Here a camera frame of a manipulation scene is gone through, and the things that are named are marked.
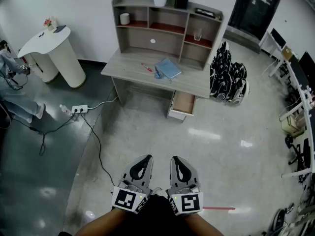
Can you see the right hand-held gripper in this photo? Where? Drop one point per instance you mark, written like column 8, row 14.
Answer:
column 189, row 201

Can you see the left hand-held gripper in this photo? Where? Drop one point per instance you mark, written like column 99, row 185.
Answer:
column 124, row 199

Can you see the white wooden desk drawer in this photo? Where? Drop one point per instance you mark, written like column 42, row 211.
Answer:
column 183, row 103

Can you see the red pen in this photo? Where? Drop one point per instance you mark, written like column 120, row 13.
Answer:
column 146, row 67

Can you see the blue notebook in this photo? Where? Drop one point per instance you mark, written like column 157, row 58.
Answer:
column 168, row 67

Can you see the person's left forearm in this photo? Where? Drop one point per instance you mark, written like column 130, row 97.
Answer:
column 98, row 225

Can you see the person's right forearm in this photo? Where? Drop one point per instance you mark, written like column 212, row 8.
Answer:
column 201, row 226

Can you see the grey wood-grain table top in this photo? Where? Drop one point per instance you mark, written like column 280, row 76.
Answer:
column 133, row 69

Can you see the grey wooden desk hutch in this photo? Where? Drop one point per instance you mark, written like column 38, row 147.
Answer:
column 137, row 37

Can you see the person's white shoe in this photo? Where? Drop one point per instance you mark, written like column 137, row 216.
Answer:
column 156, row 190

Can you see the person's black trousers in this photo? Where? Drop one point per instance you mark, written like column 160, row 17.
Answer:
column 155, row 217

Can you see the white power strip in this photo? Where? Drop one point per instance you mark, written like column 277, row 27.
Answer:
column 80, row 109

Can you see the clear plastic water bottle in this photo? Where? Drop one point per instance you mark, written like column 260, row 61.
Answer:
column 66, row 110

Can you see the pile of black white helmets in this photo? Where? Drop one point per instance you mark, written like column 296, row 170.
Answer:
column 226, row 77

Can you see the beige box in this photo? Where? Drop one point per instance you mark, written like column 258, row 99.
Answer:
column 290, row 125

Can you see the clear drinking glass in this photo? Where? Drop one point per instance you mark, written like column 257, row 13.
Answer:
column 198, row 36

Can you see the white cylindrical cup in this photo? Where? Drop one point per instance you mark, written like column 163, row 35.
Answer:
column 124, row 19

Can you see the tan cardboard box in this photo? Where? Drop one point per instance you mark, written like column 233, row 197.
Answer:
column 286, row 52

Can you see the dark tablet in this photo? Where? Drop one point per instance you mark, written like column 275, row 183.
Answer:
column 59, row 29

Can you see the large black monitor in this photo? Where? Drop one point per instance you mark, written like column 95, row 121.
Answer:
column 307, row 63

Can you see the small black monitor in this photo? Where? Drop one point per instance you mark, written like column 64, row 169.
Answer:
column 278, row 37

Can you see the small pink flower vase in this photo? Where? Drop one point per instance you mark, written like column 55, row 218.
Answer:
column 50, row 24

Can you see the black square pen holder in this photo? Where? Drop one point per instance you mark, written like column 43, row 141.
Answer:
column 181, row 1

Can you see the black glass door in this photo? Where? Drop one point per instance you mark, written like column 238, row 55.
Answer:
column 256, row 8

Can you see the white round pedestal table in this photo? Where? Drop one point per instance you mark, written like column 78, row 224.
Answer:
column 49, row 43

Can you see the black picture frame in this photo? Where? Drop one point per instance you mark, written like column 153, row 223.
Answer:
column 205, row 12

